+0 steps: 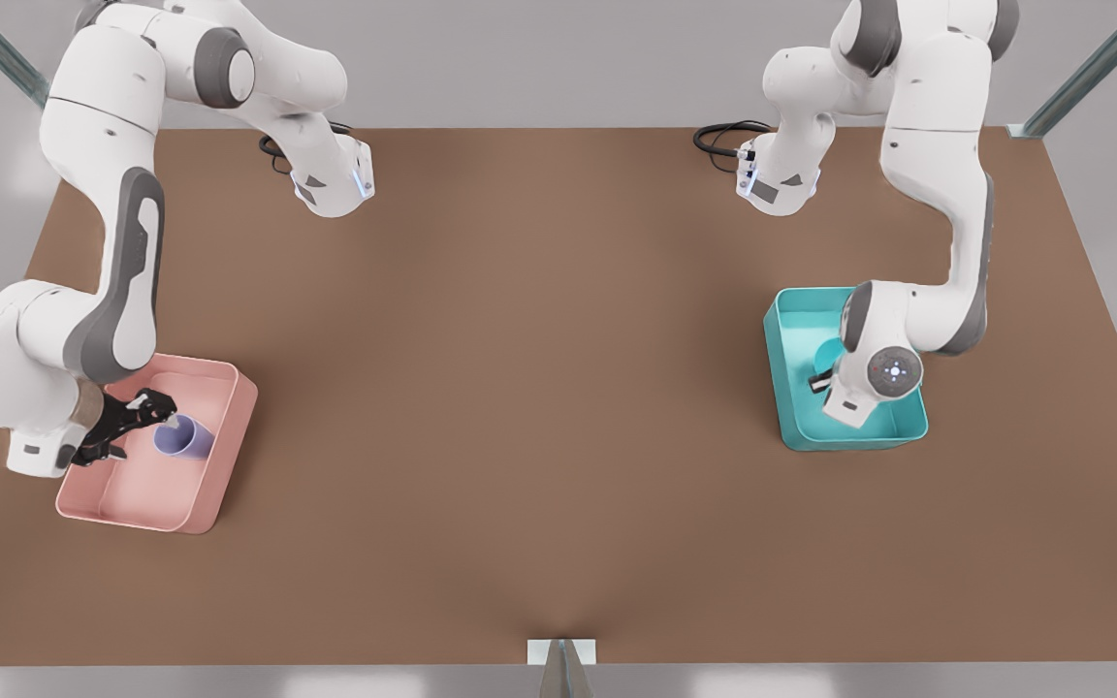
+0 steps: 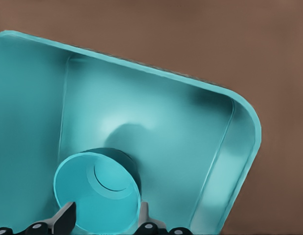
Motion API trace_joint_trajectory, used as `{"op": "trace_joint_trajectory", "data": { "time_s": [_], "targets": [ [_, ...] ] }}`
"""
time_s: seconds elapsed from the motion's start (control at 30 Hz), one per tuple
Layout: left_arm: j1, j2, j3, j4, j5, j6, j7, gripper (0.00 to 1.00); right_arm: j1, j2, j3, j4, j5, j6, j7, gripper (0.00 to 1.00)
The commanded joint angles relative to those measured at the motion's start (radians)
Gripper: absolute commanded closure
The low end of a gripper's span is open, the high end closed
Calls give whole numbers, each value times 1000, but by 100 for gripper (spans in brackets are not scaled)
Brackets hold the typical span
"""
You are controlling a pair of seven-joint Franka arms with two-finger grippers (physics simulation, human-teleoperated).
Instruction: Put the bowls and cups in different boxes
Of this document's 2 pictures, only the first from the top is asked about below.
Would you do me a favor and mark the teal box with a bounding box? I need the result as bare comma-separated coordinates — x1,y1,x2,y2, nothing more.
763,287,930,453

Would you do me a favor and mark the black cable loop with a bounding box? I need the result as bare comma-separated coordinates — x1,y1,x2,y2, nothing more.
693,120,775,175
259,122,354,177

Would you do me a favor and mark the pink box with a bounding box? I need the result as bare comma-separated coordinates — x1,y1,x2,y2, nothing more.
55,353,259,535

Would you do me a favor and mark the lavender cup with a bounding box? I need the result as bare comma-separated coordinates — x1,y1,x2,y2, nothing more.
153,414,216,460

